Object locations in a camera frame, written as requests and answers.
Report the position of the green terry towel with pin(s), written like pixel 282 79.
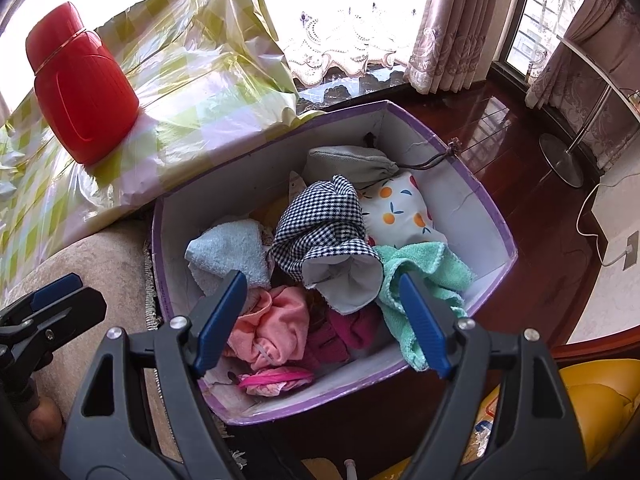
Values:
pixel 445 276

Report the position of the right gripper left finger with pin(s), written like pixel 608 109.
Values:
pixel 111 433

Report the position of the grey drawstring pouch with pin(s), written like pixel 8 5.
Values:
pixel 361 166

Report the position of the pink floral curtain right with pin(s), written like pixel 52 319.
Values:
pixel 449 45

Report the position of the black white gingham pouch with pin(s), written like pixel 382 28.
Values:
pixel 321 242

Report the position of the beige chair cushion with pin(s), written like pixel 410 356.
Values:
pixel 115 264

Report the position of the lace sheer curtain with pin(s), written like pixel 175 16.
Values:
pixel 347 35

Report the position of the green checkered tablecloth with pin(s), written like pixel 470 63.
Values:
pixel 212 84

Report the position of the pink cloth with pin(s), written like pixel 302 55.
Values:
pixel 274 332

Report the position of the white orange-print pouch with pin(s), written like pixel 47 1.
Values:
pixel 395 213

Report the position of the red thermos flask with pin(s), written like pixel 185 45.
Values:
pixel 81 90

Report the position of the pink floral fabric pouch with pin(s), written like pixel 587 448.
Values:
pixel 271 382

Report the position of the orange fabric pouch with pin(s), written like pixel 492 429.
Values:
pixel 270 214

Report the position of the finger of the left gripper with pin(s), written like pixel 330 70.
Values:
pixel 29 339
pixel 45 295

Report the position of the magenta knitted hat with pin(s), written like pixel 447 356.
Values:
pixel 332 337

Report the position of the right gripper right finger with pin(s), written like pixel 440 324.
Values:
pixel 535 434

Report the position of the yellow cushion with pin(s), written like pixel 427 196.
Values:
pixel 605 398

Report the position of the light blue cloth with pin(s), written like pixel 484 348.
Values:
pixel 230 246

